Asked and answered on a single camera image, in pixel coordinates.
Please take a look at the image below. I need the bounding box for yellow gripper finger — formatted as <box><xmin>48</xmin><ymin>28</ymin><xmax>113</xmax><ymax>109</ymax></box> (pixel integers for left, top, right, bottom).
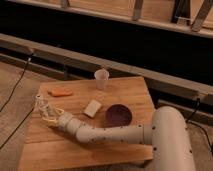
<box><xmin>42</xmin><ymin>117</ymin><xmax>59</xmax><ymax>127</ymax></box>
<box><xmin>51</xmin><ymin>108</ymin><xmax>64</xmax><ymax>117</ymax></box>

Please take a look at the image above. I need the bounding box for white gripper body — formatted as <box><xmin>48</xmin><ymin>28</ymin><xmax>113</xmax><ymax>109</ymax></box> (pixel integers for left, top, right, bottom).
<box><xmin>58</xmin><ymin>113</ymin><xmax>82</xmax><ymax>134</ymax></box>

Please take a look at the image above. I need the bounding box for clear plastic bottle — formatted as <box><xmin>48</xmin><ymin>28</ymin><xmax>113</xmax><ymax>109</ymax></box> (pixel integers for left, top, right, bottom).
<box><xmin>36</xmin><ymin>94</ymin><xmax>56</xmax><ymax>119</ymax></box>

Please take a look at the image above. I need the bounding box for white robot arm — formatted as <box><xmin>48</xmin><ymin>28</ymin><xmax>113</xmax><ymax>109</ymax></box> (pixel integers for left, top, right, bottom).
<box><xmin>39</xmin><ymin>106</ymin><xmax>196</xmax><ymax>171</ymax></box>

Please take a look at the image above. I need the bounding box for orange carrot toy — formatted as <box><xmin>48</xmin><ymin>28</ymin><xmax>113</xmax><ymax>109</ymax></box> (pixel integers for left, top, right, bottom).
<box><xmin>47</xmin><ymin>90</ymin><xmax>73</xmax><ymax>97</ymax></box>

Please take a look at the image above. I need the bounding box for wooden board table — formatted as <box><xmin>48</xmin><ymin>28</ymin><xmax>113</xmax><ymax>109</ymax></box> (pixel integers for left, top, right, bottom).
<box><xmin>18</xmin><ymin>77</ymin><xmax>155</xmax><ymax>171</ymax></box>

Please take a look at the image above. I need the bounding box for beige sponge block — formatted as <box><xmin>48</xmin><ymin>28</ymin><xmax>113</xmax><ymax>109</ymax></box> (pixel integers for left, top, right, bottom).
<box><xmin>84</xmin><ymin>100</ymin><xmax>102</xmax><ymax>118</ymax></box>

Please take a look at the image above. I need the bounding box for dark purple bowl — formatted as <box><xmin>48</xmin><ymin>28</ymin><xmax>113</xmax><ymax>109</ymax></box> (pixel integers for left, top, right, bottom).
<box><xmin>105</xmin><ymin>104</ymin><xmax>132</xmax><ymax>127</ymax></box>

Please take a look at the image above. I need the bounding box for translucent plastic cup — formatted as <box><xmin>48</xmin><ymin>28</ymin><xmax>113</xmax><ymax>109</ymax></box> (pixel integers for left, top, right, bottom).
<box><xmin>94</xmin><ymin>69</ymin><xmax>109</xmax><ymax>90</ymax></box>

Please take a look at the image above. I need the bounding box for black cable left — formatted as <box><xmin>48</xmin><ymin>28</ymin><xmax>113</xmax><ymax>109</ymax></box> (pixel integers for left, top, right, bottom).
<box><xmin>0</xmin><ymin>53</ymin><xmax>36</xmax><ymax>150</ymax></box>

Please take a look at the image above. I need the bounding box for black cable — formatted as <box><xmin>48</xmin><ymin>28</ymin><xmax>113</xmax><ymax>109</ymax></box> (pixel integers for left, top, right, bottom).
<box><xmin>185</xmin><ymin>97</ymin><xmax>213</xmax><ymax>155</ymax></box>
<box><xmin>0</xmin><ymin>53</ymin><xmax>36</xmax><ymax>150</ymax></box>

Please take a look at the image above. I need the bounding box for black cable right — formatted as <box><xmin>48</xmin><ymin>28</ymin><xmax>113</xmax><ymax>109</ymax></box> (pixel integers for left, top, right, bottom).
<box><xmin>185</xmin><ymin>97</ymin><xmax>213</xmax><ymax>155</ymax></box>

